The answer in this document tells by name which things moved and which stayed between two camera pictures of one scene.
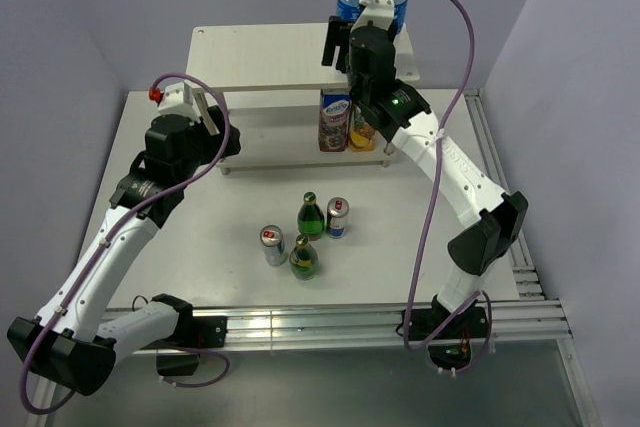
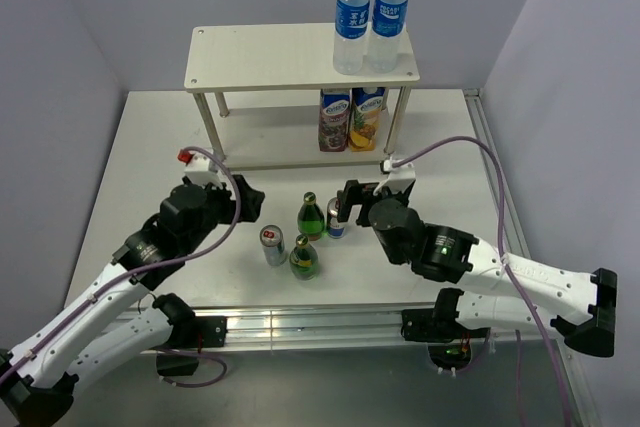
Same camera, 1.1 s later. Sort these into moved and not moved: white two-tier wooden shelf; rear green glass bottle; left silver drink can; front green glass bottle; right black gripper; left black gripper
Moved: right black gripper; left black gripper
Not moved: left silver drink can; rear green glass bottle; front green glass bottle; white two-tier wooden shelf
